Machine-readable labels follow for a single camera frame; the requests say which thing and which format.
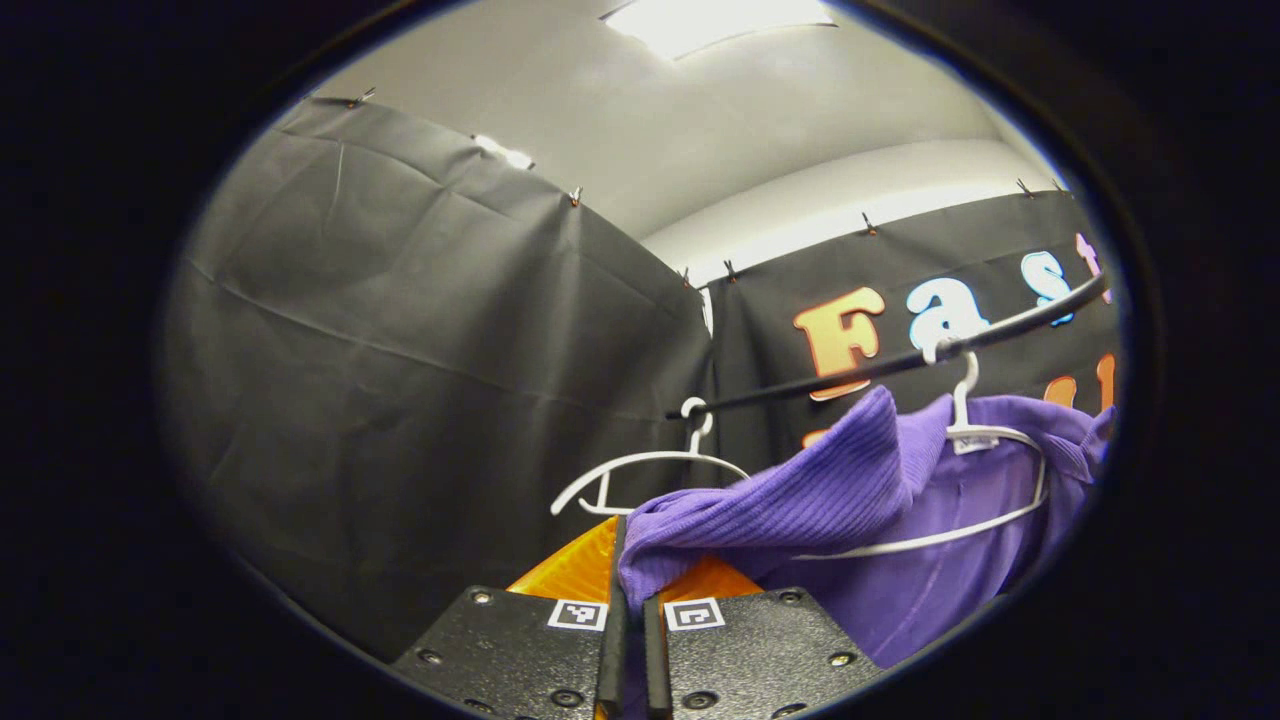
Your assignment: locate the purple ribbed jacket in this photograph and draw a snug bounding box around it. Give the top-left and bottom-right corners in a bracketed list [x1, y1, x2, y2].
[618, 385, 1117, 720]

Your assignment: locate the black metal clothes rack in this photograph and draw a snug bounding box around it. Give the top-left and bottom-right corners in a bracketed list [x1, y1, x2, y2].
[665, 272, 1111, 421]

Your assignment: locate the ceiling light panel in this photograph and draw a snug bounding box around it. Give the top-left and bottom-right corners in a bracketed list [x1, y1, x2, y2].
[472, 133, 536, 171]
[600, 0, 836, 61]

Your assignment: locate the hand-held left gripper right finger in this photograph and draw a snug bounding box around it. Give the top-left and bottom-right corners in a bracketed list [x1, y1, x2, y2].
[642, 555, 888, 720]

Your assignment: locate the plain black backdrop cloth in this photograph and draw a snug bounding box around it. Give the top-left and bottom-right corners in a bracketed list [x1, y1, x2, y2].
[160, 95, 716, 661]

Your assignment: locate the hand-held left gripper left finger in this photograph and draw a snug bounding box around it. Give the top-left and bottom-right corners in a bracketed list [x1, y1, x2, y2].
[390, 515, 631, 720]

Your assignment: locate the white plastic clothes hanger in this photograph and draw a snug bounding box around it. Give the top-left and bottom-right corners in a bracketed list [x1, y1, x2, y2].
[793, 338, 1049, 561]
[550, 397, 751, 518]

